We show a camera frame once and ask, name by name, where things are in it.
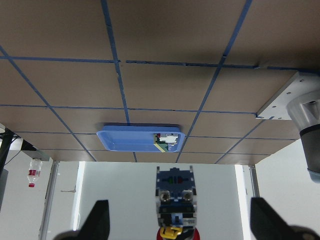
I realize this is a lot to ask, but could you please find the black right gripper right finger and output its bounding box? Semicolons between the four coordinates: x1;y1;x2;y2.
250;197;320;240

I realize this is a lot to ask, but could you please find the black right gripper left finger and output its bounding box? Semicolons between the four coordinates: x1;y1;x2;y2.
56;200;110;240

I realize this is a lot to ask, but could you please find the red emergency stop button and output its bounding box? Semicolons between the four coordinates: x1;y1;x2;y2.
155;166;200;240

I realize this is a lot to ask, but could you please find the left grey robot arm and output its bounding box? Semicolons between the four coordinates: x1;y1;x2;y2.
286;90;320;184

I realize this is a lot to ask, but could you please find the plastic water bottle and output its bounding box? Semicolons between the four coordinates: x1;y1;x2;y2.
27;158;43;188

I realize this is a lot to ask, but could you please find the blue plastic tray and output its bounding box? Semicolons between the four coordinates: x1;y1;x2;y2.
96;125;185;153

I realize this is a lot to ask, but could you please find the green yellow sponge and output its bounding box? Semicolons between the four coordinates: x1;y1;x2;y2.
153;133;169;153

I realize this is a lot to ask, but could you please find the white circuit breaker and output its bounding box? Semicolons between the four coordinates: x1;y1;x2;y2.
159;133;179;145

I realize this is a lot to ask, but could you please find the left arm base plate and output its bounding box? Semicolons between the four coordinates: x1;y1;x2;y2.
256;72;320;120

